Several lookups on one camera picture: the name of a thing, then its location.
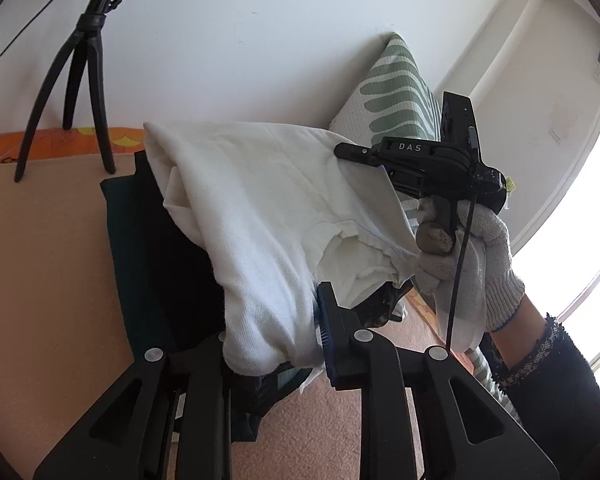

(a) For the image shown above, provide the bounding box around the white t-shirt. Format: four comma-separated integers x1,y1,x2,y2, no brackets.
145,122,417,376

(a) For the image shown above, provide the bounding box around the black fuzzy sleeve forearm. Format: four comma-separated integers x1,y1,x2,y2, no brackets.
482,298,600,479

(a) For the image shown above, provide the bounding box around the right hand grey knit glove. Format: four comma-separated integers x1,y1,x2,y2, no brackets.
415,197,524,352

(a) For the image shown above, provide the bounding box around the green white striped pillow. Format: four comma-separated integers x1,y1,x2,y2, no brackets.
329,31,524,426

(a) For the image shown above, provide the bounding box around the dark teal garment white trim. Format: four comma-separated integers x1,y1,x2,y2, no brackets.
99,173,326,443

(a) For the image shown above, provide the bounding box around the black folded garment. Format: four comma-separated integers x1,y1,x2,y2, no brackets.
130,148,416,351

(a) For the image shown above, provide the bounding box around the black mini tripod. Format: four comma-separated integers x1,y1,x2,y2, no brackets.
14,0,122,181

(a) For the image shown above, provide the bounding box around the orange floral bed sheet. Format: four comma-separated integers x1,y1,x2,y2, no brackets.
0,127,474,376

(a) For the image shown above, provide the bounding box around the black ring light cable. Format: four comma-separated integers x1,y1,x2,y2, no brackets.
0,0,84,86

